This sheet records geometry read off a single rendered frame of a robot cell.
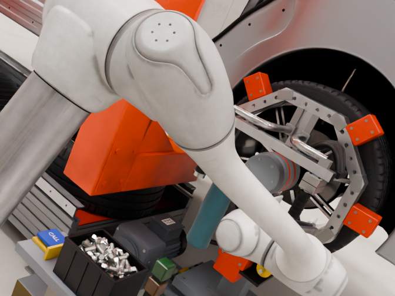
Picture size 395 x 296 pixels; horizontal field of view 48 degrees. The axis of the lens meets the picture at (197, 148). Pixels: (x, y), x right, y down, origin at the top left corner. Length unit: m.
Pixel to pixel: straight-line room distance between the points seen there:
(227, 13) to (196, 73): 10.38
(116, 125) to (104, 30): 0.92
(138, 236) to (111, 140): 0.40
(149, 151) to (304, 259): 0.96
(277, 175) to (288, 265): 0.54
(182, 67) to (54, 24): 0.22
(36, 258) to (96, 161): 0.40
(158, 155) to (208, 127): 1.18
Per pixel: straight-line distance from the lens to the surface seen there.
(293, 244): 0.85
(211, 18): 11.08
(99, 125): 1.54
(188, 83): 0.51
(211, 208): 1.57
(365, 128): 1.50
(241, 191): 0.76
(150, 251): 1.68
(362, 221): 1.52
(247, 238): 0.97
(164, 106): 0.53
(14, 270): 2.03
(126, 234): 1.72
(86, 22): 0.62
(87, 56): 0.61
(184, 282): 1.93
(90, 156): 1.57
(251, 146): 1.90
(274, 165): 1.43
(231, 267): 1.71
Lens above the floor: 1.23
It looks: 16 degrees down
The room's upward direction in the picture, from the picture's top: 25 degrees clockwise
